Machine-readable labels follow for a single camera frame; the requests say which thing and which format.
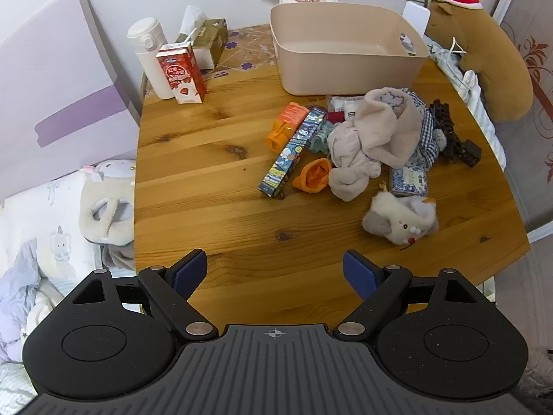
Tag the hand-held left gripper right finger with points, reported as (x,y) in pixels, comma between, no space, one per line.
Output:
(360,274)

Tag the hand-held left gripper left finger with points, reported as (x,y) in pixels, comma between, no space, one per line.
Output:
(190,273)

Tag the grey white mouse plush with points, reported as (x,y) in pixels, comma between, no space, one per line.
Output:
(393,220)

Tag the cartoon printed tissue pack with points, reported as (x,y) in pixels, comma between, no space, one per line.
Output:
(408,181)

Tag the green striped cloth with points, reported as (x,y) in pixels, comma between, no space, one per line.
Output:
(320,140)

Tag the long cartoon printed box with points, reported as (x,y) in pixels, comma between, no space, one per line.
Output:
(293,151)

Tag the blue gingham cloth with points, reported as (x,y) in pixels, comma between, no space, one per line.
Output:
(427,147)

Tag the dark red hair accessory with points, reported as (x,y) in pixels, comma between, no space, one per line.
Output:
(335,117)

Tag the small black box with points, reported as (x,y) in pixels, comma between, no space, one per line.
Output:
(471,153)

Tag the orange plastic case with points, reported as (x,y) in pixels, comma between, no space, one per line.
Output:
(285,125)

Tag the dark brown hair clip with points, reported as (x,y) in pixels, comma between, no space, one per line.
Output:
(445,125)

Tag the clear snack packet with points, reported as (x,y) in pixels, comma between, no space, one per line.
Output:
(345,103)

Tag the beige plastic storage bin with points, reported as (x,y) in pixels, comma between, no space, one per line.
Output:
(345,69)

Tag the white desktop stand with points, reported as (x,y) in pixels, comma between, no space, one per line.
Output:
(415,17)

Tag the wooden desk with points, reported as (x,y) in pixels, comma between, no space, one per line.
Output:
(207,181)

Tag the cream plush toy on bed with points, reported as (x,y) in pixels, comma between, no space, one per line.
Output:
(106,199)

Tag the elephant printed bedding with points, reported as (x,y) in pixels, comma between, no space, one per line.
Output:
(56,242)

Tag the red milk carton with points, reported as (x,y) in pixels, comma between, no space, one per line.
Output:
(181,78)

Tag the white thermos bottle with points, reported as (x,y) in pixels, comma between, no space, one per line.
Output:
(149,52)

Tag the white and purple flat box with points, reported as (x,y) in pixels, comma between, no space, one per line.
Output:
(52,95)

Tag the gold tissue box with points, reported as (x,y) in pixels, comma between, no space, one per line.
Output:
(209,43)

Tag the brown capybara plush toy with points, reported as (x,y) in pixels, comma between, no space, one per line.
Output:
(497,60)

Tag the floral patterned wardrobe door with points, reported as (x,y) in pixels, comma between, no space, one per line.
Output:
(531,30)

